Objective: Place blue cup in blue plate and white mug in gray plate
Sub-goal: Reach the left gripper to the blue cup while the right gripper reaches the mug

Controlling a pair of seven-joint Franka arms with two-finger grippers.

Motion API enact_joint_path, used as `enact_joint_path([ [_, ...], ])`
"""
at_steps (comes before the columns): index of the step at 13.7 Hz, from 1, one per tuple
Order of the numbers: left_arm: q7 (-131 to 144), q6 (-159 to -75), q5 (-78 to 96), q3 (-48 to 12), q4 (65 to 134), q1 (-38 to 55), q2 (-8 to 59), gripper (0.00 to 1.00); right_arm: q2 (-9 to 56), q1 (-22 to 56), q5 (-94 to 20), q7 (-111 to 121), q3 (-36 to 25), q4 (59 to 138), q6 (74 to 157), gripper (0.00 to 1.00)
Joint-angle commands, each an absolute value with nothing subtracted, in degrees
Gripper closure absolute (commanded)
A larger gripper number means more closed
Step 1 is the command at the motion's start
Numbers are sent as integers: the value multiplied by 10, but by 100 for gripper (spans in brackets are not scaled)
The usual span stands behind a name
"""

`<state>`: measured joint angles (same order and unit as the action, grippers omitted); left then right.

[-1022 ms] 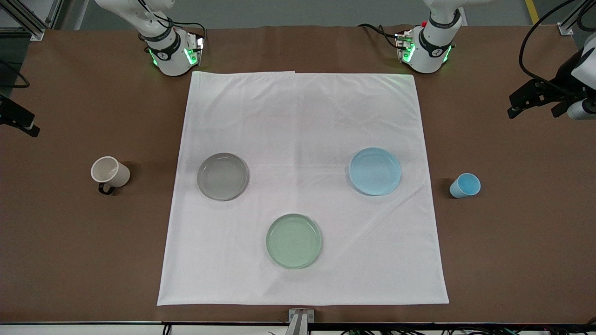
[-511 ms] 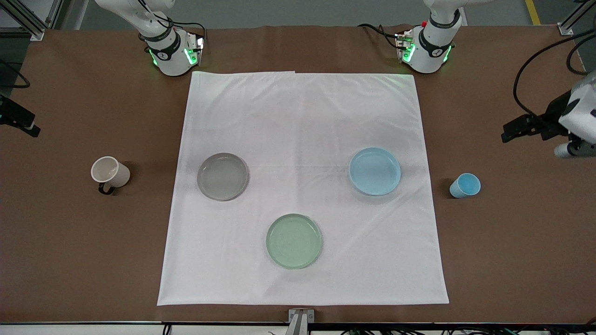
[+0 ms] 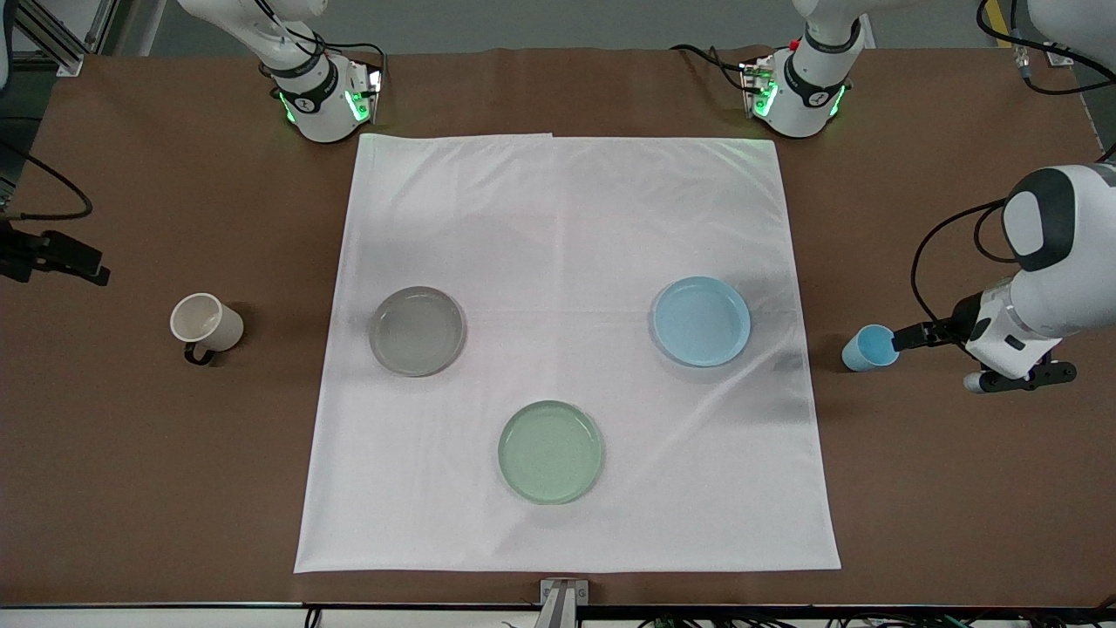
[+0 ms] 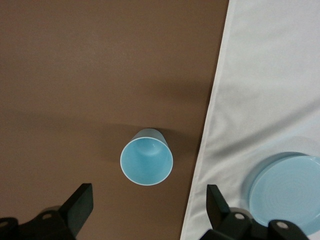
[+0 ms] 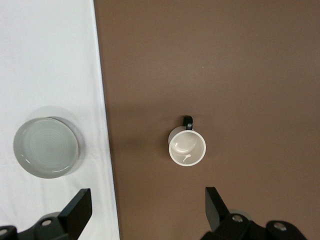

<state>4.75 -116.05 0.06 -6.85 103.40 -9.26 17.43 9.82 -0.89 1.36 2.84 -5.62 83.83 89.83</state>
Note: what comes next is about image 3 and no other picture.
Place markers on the gray plate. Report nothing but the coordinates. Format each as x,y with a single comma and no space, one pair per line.
417,331

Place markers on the white cloth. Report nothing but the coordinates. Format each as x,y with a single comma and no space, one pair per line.
567,218

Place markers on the blue plate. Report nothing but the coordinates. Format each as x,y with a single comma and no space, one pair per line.
701,321

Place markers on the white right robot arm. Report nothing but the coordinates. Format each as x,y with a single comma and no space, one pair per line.
318,96

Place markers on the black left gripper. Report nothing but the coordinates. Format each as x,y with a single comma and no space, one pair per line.
961,320

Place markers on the aluminium frame profile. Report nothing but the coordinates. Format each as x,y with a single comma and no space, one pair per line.
61,39
1059,55

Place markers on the metal table edge bracket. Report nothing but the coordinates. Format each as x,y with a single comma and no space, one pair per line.
563,597

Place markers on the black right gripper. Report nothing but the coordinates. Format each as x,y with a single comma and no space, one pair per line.
19,254

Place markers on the green plate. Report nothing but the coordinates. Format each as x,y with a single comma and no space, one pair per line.
551,453

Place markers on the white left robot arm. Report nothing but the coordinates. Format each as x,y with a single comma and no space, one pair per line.
806,92

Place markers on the blue cup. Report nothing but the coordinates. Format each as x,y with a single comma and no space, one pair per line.
867,351

